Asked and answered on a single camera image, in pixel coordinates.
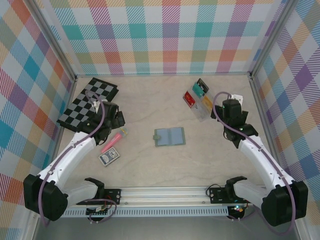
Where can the grey-green card holder wallet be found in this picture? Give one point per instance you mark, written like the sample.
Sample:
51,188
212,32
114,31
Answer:
172,136

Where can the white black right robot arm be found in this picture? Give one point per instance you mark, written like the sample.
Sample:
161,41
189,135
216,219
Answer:
260,160

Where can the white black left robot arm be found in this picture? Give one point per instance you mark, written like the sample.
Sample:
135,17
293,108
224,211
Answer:
72,155

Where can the gold card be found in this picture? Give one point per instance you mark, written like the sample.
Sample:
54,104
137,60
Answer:
207,102

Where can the black card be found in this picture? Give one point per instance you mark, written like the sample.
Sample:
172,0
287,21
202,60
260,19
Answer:
203,85

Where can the blue playing card box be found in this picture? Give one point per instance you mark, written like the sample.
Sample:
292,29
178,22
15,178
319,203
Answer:
108,157

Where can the teal card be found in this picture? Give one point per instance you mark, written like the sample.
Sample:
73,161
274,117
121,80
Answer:
198,90

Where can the red VIP card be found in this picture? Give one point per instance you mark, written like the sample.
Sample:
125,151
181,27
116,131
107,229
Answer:
189,99

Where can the pink toy microphone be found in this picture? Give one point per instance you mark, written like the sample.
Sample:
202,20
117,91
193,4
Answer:
112,142

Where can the black grey chessboard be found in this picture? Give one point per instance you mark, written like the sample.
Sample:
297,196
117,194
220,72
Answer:
75,110

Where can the small circuit board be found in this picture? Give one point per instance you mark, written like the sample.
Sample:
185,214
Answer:
238,209
98,212

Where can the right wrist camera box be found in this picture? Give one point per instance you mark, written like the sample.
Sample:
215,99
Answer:
237,97

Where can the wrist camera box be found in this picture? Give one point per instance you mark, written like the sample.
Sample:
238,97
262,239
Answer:
95,106
237,97

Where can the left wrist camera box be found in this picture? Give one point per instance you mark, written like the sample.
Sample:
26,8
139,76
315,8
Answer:
95,106

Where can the aluminium side frame rail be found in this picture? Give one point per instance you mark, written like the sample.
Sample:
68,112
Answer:
71,87
258,100

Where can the aluminium rear frame rail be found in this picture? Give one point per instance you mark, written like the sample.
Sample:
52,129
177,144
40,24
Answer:
162,74

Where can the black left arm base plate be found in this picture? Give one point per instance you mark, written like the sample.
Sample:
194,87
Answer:
113,196

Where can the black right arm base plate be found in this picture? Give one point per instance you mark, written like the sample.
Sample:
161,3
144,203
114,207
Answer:
217,196

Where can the aluminium frame post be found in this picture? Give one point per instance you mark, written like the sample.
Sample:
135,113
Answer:
51,40
271,37

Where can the aluminium mounting rail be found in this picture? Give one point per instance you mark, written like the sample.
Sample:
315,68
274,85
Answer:
162,196

